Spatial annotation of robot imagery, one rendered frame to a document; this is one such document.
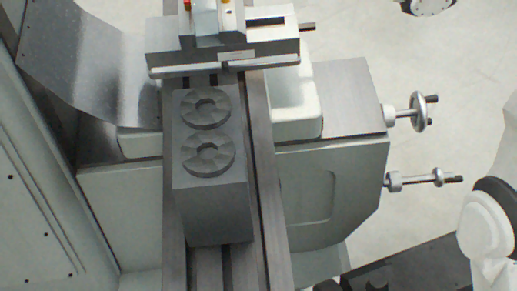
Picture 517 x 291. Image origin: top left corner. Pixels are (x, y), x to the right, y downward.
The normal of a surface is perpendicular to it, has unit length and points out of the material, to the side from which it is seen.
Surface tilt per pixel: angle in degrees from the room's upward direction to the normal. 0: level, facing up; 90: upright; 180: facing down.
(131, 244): 90
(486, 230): 90
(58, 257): 89
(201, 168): 0
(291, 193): 90
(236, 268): 0
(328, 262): 0
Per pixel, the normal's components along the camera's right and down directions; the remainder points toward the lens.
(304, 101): -0.06, -0.62
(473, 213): -0.93, 0.32
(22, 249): 0.10, 0.76
